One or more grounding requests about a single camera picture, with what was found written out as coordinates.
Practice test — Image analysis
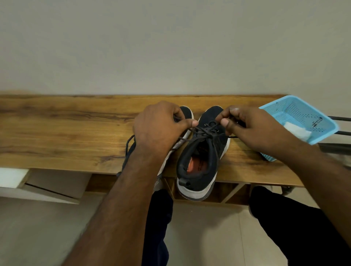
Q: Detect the person's right hand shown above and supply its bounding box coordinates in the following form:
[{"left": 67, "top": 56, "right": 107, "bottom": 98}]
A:
[{"left": 216, "top": 105, "right": 291, "bottom": 161}]

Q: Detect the person's left hand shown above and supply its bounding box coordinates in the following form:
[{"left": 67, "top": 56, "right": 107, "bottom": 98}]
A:
[{"left": 133, "top": 100, "right": 199, "bottom": 157}]

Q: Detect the white wipe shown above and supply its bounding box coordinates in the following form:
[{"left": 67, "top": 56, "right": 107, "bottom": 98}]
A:
[{"left": 283, "top": 121, "right": 313, "bottom": 142}]

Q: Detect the black metal shoe rack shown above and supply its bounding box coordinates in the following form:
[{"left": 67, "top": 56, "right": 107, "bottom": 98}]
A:
[{"left": 281, "top": 116, "right": 351, "bottom": 195}]

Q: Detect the person's left forearm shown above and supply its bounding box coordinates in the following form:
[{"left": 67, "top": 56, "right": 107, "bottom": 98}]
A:
[{"left": 61, "top": 148, "right": 165, "bottom": 266}]

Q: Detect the person's right forearm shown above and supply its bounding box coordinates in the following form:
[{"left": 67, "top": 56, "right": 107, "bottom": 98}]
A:
[{"left": 274, "top": 140, "right": 351, "bottom": 247}]

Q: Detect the blue plastic basket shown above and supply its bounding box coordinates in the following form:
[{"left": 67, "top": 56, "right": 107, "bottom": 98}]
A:
[{"left": 258, "top": 95, "right": 339, "bottom": 162}]

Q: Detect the wooden table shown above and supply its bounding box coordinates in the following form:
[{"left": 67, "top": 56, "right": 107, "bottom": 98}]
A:
[{"left": 0, "top": 94, "right": 320, "bottom": 206}]

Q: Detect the white drawer unit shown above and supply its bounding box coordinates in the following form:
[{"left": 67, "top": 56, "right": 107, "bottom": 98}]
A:
[{"left": 0, "top": 167, "right": 93, "bottom": 205}]

